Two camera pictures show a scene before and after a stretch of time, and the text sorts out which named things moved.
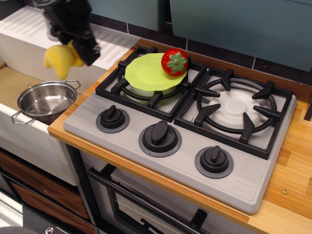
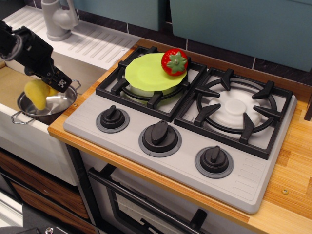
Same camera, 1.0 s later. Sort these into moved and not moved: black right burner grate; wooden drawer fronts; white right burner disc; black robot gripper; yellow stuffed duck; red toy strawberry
Moved: yellow stuffed duck; black robot gripper
Not moved: wooden drawer fronts; white right burner disc; black right burner grate; red toy strawberry
